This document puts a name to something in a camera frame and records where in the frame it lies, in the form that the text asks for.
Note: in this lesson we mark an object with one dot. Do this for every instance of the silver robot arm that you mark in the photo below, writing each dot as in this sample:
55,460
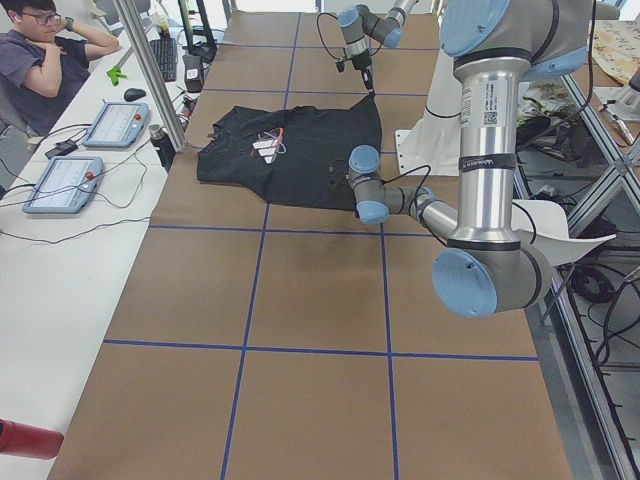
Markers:
485,267
357,24

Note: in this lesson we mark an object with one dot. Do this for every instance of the black water bottle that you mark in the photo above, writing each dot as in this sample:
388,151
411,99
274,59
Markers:
163,145

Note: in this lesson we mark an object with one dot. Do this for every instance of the blue teach pendant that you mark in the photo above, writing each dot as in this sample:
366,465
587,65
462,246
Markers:
66,185
117,126

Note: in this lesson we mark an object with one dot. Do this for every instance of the white plastic chair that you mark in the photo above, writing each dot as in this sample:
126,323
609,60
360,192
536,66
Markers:
543,224

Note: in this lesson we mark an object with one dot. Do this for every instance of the black computer mouse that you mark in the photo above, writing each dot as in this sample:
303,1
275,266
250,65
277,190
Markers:
133,94

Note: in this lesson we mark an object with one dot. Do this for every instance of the black keyboard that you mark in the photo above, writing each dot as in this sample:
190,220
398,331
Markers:
164,51

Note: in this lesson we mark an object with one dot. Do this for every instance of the black power adapter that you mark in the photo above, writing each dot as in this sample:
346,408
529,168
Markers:
62,149

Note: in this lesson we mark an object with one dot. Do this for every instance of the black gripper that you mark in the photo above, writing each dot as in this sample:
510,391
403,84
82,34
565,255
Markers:
360,62

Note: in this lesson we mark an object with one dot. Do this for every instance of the lower blue teach pendant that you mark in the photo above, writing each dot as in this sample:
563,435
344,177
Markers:
66,185

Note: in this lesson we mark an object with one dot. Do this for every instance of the brown paper table cover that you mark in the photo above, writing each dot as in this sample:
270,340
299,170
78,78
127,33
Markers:
256,341

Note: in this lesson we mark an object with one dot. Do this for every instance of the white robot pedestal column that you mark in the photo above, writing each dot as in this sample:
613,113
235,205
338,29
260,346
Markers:
435,138

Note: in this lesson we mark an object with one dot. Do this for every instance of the aluminium frame post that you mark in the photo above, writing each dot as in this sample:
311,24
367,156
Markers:
129,17

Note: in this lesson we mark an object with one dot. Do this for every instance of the upper blue teach pendant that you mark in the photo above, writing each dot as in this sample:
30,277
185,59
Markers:
117,126

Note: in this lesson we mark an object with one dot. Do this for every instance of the seated person in blue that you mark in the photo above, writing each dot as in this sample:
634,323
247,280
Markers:
45,60

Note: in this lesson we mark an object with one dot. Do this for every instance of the red cylinder bottle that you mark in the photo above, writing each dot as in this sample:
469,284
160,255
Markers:
22,440

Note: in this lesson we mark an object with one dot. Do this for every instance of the black printed t-shirt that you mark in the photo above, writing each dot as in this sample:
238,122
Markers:
283,156

